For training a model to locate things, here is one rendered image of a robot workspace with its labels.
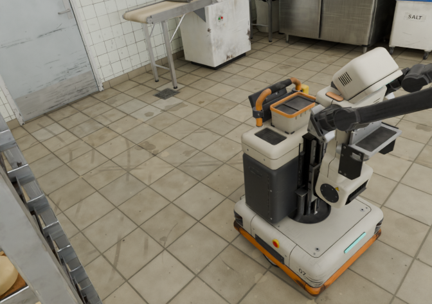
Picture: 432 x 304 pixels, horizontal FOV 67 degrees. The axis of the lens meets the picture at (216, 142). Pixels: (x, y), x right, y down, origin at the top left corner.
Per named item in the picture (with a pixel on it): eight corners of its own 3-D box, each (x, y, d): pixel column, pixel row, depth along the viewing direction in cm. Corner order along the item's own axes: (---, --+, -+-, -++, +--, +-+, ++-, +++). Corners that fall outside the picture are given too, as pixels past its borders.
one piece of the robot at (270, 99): (254, 139, 177) (240, 99, 172) (297, 114, 194) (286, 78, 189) (267, 139, 168) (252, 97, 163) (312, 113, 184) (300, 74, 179)
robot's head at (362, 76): (326, 78, 132) (353, 57, 119) (357, 63, 142) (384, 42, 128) (346, 108, 130) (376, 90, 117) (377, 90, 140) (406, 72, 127)
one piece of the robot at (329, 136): (306, 131, 133) (311, 108, 126) (314, 126, 136) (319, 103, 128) (326, 143, 127) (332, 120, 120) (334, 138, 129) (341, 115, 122)
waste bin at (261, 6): (290, 27, 592) (292, -13, 555) (273, 35, 563) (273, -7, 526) (266, 24, 626) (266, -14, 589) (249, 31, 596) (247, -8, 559)
